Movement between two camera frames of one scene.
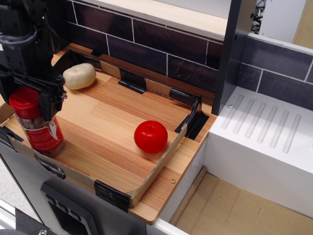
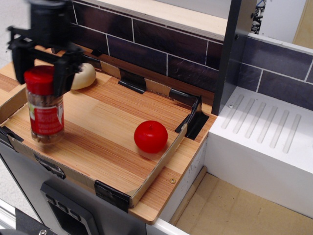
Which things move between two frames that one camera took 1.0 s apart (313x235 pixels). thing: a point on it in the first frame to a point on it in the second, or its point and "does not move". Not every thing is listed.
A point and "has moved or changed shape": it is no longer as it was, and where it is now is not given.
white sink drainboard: (264, 146) does not move
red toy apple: (150, 136) does not move
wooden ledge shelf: (162, 13) does not move
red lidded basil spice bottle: (44, 135) has moved or changed shape
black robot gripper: (26, 48) to (51, 33)
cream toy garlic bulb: (79, 76) does not move
